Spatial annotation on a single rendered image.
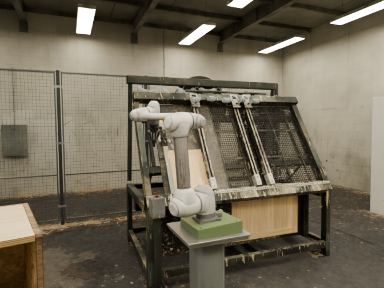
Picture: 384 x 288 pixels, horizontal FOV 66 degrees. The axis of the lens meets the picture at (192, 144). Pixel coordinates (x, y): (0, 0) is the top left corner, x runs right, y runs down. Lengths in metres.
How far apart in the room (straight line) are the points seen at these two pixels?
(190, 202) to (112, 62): 6.24
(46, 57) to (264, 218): 6.17
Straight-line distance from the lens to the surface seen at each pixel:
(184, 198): 2.13
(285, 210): 3.82
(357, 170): 8.18
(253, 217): 3.58
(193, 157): 3.18
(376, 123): 6.13
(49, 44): 8.02
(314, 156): 3.96
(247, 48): 9.56
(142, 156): 3.01
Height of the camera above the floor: 1.53
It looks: 3 degrees down
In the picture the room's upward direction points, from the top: 1 degrees counter-clockwise
